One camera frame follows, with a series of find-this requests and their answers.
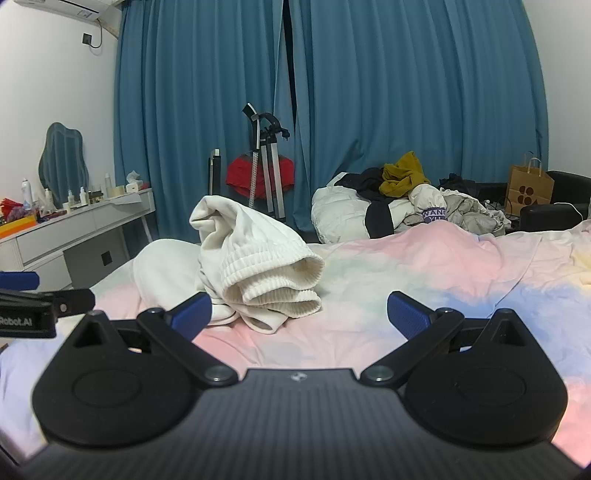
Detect pastel tie-dye blanket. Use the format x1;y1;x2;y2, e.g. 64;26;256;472
0;217;591;462

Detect thin white cable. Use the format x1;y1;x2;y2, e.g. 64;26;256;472
551;202;585;220

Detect black armchair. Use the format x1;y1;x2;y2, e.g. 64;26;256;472
475;171;591;232

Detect red packet pile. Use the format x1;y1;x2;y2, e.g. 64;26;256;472
0;198;25;223

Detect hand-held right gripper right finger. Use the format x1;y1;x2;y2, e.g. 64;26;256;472
360;291;532;387

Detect beige crumpled clothing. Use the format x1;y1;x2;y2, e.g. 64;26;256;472
409;185;511;237

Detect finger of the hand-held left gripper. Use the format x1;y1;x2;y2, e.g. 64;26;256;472
50;289;96;318
0;271;40;291

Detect orange box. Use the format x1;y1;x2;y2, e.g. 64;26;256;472
0;217;37;239

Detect mustard yellow garment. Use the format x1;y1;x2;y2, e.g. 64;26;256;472
379;151;431;197

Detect white tissue box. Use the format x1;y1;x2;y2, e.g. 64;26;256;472
124;171;153;193

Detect black garment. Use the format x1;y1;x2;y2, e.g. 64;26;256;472
335;167;394;234

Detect dark grey garment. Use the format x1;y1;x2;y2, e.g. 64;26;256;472
438;173;477;195

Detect brown paper bag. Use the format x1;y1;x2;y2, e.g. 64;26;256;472
506;152;555;216

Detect red cloth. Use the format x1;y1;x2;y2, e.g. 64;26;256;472
226;154;295;200

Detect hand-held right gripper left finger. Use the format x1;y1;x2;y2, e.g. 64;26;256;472
69;292;238;387

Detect wavy mirror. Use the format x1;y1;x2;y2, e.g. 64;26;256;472
38;122;89;208

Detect white air conditioner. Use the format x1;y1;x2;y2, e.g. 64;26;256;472
13;0;123;21

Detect white dresser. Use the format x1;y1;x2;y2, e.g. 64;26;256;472
0;187;156;289

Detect pile of clothes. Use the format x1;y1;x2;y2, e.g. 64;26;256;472
311;172;446;244

